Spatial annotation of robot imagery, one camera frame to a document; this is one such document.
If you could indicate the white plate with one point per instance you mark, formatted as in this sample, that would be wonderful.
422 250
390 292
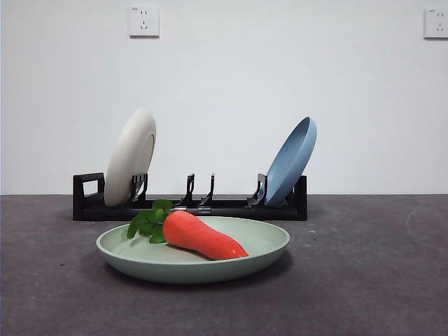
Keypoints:
127 157

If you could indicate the green plate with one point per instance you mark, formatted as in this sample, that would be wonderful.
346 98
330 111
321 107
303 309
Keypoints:
182 271

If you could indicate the blue plate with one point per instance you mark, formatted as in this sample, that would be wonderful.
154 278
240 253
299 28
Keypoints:
290 164

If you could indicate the white wall socket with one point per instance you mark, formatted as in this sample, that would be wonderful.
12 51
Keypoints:
437 22
144 21

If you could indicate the orange toy carrot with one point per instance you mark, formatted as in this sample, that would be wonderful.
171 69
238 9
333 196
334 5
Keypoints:
199 234

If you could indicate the black plate rack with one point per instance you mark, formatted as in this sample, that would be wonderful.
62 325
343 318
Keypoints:
91 210

